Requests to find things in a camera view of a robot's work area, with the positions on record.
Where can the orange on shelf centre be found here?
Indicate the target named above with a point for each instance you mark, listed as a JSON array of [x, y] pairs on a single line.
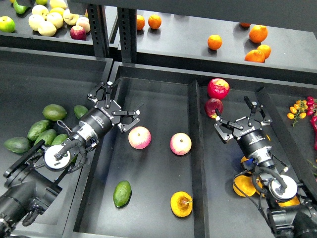
[[214, 42]]

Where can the red chili peppers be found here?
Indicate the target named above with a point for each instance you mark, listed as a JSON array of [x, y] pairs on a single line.
[[312, 111]]

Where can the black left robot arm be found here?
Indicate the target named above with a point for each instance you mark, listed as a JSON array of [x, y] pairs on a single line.
[[32, 181]]

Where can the small dark green avocado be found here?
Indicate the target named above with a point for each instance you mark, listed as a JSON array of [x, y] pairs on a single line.
[[79, 111]]

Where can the yellow pear lower bin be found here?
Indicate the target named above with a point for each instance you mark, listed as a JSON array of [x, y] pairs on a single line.
[[243, 186]]

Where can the red apple upper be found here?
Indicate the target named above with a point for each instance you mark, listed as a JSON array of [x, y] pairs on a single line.
[[218, 88]]

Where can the green avocado top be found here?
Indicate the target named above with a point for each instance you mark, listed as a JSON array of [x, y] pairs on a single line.
[[54, 112]]

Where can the black shelf post right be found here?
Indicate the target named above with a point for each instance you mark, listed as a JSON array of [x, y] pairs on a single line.
[[127, 31]]

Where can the pale yellow pear on shelf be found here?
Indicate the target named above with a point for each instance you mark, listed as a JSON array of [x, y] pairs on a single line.
[[46, 28]]

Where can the yellow pear in bin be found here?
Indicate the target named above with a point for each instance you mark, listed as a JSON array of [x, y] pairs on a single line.
[[246, 164]]

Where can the green apple on shelf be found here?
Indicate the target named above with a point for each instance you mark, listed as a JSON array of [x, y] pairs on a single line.
[[7, 24]]

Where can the dark green avocado far left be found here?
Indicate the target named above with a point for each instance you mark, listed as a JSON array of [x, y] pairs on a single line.
[[17, 144]]

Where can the orange behind post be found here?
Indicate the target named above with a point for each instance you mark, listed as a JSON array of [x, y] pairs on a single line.
[[140, 22]]

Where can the pink apple left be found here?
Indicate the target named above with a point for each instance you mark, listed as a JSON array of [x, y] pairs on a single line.
[[139, 137]]

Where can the orange tangerine front shelf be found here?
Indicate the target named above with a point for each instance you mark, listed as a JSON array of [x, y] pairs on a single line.
[[255, 56]]

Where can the dark red apple lower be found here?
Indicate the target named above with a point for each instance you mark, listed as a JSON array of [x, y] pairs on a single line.
[[211, 105]]

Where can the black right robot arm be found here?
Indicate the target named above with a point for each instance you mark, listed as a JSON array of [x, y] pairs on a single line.
[[288, 212]]

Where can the orange cherry tomato bunch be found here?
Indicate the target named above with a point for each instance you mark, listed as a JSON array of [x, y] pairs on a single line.
[[297, 111]]

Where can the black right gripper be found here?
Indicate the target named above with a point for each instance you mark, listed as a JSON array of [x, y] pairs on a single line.
[[248, 133]]

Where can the pink apple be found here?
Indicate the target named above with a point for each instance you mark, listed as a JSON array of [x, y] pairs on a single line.
[[139, 137], [180, 144]]

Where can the pink apple right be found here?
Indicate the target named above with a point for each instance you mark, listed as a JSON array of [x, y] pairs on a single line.
[[180, 144]]

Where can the orange beside post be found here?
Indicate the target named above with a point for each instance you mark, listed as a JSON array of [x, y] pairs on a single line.
[[154, 21]]

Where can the black shelf post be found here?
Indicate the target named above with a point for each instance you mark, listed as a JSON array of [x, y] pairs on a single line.
[[127, 31], [97, 20]]

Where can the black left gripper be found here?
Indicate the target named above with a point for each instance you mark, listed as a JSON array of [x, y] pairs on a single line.
[[99, 120]]

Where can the red apple on shelf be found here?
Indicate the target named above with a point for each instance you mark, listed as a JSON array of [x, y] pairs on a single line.
[[78, 33]]

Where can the black shelf post left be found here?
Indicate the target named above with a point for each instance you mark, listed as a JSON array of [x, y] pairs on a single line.
[[97, 20]]

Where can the large orange on shelf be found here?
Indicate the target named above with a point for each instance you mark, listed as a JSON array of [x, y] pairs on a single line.
[[258, 33]]

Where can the black tray divider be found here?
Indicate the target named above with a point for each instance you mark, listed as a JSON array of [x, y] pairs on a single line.
[[200, 207]]

